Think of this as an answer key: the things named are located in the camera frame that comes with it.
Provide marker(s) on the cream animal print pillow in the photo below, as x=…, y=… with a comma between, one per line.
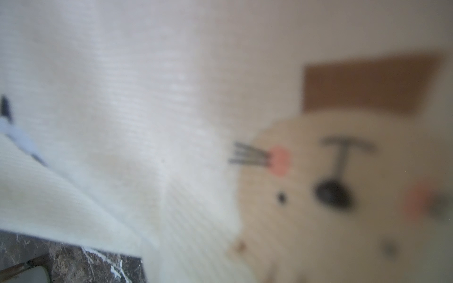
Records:
x=234, y=141

